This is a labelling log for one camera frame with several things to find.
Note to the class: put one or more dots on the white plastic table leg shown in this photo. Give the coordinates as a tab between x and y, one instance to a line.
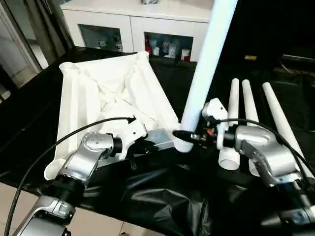
248	105
233	98
209	59
278	113

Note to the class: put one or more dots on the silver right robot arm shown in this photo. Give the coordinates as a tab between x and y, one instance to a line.
266	152

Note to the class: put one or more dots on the black mat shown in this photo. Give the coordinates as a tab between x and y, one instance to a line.
162	196

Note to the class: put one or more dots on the red bottle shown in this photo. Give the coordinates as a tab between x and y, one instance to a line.
185	54

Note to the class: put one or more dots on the white cabinet with glass doors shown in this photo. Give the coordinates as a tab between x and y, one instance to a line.
133	10

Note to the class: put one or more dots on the small clear glass jar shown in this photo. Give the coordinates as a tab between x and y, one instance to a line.
149	2

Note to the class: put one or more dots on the grey curtain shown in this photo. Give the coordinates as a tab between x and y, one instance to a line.
49	24

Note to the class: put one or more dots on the dark metal rail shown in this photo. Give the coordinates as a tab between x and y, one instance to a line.
300	59

